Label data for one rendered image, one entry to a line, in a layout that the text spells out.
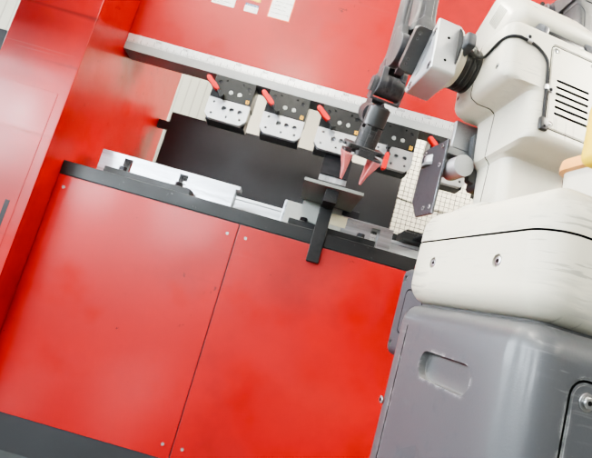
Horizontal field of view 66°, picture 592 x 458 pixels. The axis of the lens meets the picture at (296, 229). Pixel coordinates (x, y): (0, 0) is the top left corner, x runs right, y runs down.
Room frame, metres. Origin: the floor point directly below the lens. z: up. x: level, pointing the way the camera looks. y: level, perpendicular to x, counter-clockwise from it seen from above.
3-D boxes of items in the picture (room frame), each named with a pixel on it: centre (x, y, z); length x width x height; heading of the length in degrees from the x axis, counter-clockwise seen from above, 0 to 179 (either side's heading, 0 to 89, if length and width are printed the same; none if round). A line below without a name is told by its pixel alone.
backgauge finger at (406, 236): (1.74, -0.47, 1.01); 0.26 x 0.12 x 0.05; 179
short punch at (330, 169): (1.58, -0.08, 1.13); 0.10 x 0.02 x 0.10; 89
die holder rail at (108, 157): (1.59, 0.47, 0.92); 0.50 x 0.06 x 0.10; 89
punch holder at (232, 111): (1.59, 0.35, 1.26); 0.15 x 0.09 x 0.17; 89
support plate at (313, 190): (1.43, -0.08, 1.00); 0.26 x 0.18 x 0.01; 179
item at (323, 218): (1.40, -0.07, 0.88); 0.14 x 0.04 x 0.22; 179
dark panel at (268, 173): (2.10, 0.15, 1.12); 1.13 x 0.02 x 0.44; 89
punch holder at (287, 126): (1.58, 0.15, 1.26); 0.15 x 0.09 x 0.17; 89
